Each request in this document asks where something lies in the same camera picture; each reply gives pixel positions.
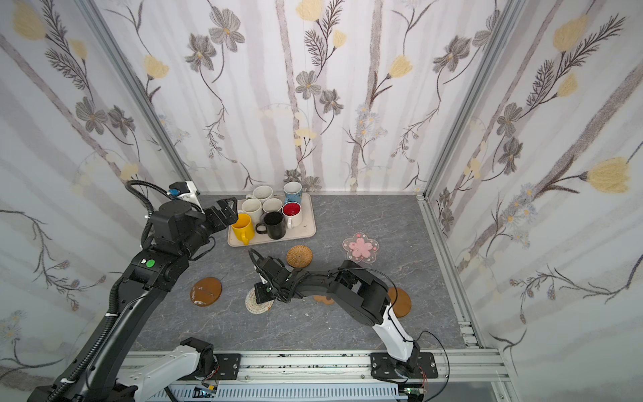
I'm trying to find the white woven round coaster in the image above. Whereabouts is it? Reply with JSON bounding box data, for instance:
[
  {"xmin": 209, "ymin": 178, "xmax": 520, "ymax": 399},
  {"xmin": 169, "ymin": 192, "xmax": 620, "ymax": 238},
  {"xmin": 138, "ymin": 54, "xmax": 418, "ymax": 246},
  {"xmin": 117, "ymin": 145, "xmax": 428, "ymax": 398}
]
[{"xmin": 244, "ymin": 289, "xmax": 274, "ymax": 315}]

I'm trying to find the yellow mug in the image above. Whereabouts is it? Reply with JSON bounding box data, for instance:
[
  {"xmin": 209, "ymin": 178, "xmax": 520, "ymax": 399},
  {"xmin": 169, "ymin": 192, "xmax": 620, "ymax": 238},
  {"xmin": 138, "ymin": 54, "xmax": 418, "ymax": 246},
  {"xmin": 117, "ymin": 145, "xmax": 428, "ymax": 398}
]
[{"xmin": 231, "ymin": 213, "xmax": 256, "ymax": 246}]

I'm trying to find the brown paw-shaped coaster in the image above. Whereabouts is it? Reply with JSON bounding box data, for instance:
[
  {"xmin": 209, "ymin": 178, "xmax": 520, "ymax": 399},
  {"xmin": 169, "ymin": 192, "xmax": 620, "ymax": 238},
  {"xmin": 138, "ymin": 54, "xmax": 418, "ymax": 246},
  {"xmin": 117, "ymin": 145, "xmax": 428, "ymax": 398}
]
[{"xmin": 313, "ymin": 295, "xmax": 335, "ymax": 306}]

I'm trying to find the brown wooden round coaster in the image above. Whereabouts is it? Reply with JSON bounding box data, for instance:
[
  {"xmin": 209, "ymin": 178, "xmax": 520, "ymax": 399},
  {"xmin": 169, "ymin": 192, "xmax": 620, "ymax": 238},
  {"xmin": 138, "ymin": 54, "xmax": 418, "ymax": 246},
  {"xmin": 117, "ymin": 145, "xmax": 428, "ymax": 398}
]
[
  {"xmin": 388, "ymin": 286, "xmax": 412, "ymax": 318},
  {"xmin": 190, "ymin": 277, "xmax": 223, "ymax": 307}
]

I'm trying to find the white mug red inside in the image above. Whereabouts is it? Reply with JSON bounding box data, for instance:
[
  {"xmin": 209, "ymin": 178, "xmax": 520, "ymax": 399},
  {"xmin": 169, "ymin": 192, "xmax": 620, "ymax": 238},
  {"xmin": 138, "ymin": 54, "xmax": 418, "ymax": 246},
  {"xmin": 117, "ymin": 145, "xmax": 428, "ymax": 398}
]
[{"xmin": 282, "ymin": 202, "xmax": 303, "ymax": 229}]

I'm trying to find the pink flower coaster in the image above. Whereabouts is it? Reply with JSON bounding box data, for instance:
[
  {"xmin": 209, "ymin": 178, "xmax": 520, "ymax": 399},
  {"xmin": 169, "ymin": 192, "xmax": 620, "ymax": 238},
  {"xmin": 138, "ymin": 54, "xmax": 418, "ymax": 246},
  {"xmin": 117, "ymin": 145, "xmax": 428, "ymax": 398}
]
[{"xmin": 342, "ymin": 232, "xmax": 381, "ymax": 264}]

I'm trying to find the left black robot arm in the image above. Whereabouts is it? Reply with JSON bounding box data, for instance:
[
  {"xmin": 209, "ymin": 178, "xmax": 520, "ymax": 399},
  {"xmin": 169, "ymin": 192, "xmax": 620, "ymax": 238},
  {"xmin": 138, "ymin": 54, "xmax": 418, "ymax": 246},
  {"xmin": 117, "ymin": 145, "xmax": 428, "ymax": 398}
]
[{"xmin": 28, "ymin": 180, "xmax": 238, "ymax": 401}]

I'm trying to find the white mug left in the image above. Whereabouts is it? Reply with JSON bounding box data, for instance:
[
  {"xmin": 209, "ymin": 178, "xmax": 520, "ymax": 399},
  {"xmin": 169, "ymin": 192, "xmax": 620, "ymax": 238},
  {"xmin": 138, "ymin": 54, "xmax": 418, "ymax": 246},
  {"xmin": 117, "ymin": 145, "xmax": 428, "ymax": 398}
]
[{"xmin": 240, "ymin": 198, "xmax": 264, "ymax": 224}]

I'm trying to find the white speckled mug rear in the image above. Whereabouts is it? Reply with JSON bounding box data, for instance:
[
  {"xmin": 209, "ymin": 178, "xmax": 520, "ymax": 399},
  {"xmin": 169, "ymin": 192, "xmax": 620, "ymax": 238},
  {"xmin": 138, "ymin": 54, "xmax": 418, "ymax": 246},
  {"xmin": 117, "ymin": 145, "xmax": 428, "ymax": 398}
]
[{"xmin": 245, "ymin": 185, "xmax": 274, "ymax": 204}]

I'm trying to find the lavender mug white inside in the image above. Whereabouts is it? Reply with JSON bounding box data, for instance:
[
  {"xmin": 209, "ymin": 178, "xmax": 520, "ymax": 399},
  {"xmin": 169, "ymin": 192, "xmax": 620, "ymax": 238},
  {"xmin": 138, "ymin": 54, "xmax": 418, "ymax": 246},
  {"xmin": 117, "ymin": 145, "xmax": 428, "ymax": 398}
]
[{"xmin": 262, "ymin": 198, "xmax": 283, "ymax": 214}]

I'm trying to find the black mug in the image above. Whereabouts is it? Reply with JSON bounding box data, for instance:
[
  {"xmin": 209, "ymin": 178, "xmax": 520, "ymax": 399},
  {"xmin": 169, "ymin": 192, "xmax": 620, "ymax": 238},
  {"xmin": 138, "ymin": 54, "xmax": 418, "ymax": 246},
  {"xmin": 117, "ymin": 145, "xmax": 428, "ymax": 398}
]
[{"xmin": 255, "ymin": 211, "xmax": 287, "ymax": 241}]

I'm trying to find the beige plastic tray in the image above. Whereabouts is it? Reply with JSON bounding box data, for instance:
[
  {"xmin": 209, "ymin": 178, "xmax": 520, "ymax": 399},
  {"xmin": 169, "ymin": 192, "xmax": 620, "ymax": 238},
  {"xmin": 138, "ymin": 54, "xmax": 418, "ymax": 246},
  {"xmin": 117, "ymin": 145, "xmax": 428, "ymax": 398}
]
[{"xmin": 249, "ymin": 193, "xmax": 316, "ymax": 246}]

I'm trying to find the light blue mug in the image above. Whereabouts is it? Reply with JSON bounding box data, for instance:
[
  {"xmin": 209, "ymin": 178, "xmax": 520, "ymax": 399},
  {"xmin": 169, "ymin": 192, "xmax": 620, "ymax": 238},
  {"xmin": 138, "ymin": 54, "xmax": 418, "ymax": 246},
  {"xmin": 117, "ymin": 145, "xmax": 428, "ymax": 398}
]
[{"xmin": 283, "ymin": 181, "xmax": 303, "ymax": 204}]

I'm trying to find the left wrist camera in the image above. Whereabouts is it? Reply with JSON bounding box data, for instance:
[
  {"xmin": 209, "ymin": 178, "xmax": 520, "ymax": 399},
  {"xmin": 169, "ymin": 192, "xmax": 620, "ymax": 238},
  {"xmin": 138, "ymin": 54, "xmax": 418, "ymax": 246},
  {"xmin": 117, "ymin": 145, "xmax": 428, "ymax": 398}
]
[{"xmin": 168, "ymin": 181, "xmax": 200, "ymax": 205}]

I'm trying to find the white slotted cable duct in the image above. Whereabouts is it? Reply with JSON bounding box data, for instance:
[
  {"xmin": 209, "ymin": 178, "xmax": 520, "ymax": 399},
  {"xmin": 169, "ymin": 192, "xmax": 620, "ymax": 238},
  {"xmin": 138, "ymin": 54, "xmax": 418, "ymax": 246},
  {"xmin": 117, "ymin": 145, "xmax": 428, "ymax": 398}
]
[{"xmin": 149, "ymin": 383, "xmax": 408, "ymax": 401}]

